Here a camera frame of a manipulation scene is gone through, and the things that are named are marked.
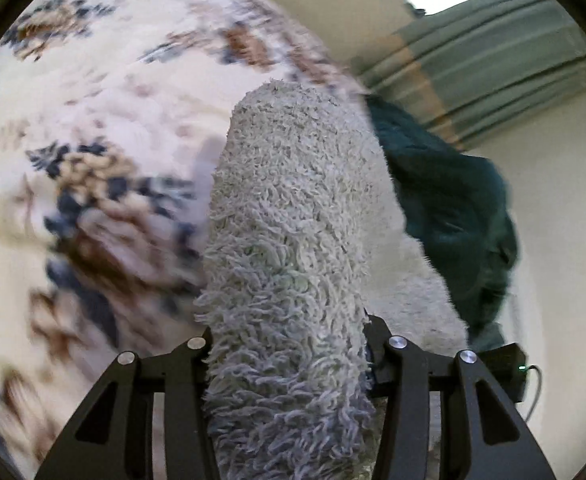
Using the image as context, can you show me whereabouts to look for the green pleated curtain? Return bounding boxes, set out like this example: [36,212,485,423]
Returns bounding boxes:
[351,0,586,148]

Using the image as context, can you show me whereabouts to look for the floral and checkered blanket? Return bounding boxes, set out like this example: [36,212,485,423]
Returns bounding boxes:
[0,0,360,479]

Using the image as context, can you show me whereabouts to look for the grey fluffy fleece pants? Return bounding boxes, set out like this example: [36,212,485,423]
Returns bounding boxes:
[199,81,467,479]

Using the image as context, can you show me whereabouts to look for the black cable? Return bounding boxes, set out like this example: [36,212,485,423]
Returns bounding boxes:
[522,364,545,424]

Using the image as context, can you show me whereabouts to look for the dark green clothing pile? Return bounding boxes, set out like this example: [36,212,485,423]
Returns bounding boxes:
[365,94,519,351]

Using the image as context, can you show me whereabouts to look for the black device with green led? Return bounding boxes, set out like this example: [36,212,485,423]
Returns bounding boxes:
[479,342,528,404]

